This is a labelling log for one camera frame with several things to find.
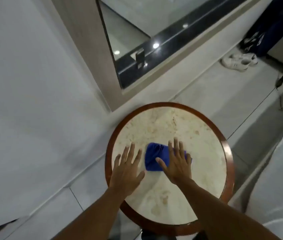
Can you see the person's right forearm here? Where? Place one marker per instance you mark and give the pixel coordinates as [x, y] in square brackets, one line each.
[219, 212]

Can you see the glass window with beige frame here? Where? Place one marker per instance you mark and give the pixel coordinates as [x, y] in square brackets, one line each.
[141, 27]

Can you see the person's left forearm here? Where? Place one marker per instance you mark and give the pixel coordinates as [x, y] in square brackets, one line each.
[95, 214]

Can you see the white upholstered chair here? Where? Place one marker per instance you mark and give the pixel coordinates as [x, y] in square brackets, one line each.
[273, 184]

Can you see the metal glass door clamp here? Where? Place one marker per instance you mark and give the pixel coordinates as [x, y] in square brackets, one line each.
[139, 58]

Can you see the blue cleaning cloth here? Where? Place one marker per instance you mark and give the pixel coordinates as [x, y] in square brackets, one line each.
[155, 157]

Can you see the person's left hand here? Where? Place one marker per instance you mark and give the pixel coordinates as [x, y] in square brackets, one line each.
[125, 172]

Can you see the round marble table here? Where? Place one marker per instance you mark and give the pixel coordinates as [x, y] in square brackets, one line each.
[194, 137]

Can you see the person's right hand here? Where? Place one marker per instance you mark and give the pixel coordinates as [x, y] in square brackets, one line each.
[179, 166]

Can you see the dark blue bag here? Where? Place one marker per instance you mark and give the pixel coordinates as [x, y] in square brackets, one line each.
[271, 24]

